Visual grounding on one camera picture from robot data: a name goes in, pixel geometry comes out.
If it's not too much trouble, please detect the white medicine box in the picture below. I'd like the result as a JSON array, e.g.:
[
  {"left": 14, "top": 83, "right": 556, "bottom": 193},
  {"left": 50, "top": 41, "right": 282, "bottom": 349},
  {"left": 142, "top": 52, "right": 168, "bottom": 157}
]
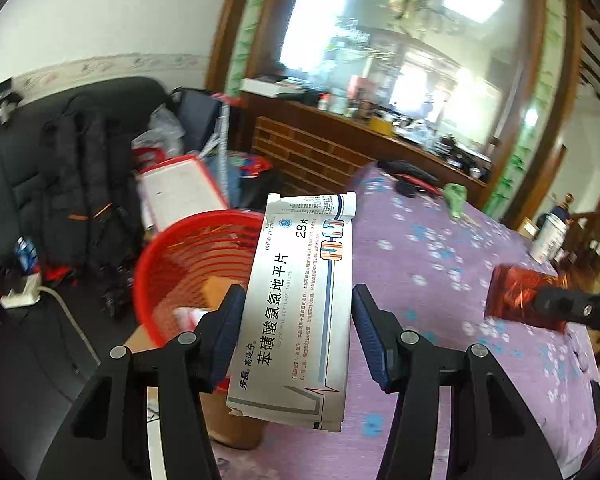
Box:
[{"left": 226, "top": 192, "right": 356, "bottom": 432}]

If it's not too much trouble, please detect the orange cardboard box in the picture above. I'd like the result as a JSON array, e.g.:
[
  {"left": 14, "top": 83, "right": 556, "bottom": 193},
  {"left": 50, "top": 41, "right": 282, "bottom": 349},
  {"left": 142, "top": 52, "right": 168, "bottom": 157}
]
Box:
[{"left": 201, "top": 276, "right": 234, "bottom": 311}]

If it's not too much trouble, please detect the white patterned paper cup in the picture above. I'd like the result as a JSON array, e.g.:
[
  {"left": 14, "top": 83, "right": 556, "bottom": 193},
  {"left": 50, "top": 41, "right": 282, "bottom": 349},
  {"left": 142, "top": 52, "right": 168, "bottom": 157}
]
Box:
[{"left": 529, "top": 208, "right": 568, "bottom": 263}]

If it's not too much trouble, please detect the black sofa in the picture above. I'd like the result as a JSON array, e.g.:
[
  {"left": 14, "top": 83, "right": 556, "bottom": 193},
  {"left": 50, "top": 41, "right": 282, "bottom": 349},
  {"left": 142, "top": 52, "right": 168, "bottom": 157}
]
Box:
[{"left": 0, "top": 77, "right": 172, "bottom": 479}]

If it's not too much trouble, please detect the white power strip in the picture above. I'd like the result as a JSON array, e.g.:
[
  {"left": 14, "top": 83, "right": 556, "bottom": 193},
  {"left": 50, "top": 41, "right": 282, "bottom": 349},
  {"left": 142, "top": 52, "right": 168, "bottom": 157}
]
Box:
[{"left": 0, "top": 273, "right": 42, "bottom": 309}]

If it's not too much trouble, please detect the red plastic basket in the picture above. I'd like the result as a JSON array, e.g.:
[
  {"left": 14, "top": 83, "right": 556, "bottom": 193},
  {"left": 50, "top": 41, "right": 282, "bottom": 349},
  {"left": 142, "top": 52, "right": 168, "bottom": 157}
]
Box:
[{"left": 133, "top": 209, "right": 263, "bottom": 347}]

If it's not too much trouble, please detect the green cloth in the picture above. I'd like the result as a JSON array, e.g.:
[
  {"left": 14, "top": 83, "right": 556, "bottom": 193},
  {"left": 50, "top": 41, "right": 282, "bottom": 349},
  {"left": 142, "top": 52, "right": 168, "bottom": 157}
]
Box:
[{"left": 443, "top": 183, "right": 467, "bottom": 220}]

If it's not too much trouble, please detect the purple floral tablecloth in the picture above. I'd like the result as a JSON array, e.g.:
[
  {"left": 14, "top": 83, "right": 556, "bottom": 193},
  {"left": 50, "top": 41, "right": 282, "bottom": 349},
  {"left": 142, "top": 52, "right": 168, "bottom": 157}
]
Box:
[{"left": 214, "top": 165, "right": 600, "bottom": 479}]

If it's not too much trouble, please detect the black red tool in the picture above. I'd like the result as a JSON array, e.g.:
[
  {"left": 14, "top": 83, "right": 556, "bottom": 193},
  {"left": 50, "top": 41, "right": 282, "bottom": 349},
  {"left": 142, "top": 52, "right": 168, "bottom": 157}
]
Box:
[{"left": 377, "top": 159, "right": 441, "bottom": 197}]

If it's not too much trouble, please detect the black backpack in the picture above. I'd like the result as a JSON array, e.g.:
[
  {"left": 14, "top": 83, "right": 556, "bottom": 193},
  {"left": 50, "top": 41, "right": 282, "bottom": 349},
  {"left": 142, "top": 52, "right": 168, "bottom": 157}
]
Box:
[{"left": 38, "top": 108, "right": 144, "bottom": 320}]

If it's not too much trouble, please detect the red framed white board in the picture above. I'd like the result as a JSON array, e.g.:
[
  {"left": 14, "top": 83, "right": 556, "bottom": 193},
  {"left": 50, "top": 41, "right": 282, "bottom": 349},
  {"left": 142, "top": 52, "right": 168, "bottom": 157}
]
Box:
[{"left": 137, "top": 155, "right": 228, "bottom": 232}]

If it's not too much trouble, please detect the wooden brick-pattern counter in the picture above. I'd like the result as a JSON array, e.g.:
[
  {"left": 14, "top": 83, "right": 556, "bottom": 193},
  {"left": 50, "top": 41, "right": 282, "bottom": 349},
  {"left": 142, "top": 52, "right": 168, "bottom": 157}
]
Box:
[{"left": 240, "top": 92, "right": 486, "bottom": 206}]

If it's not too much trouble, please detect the white rope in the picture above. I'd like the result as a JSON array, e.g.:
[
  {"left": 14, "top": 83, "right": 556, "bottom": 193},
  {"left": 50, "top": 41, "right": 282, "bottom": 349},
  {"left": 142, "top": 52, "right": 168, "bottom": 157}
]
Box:
[{"left": 199, "top": 102, "right": 233, "bottom": 201}]

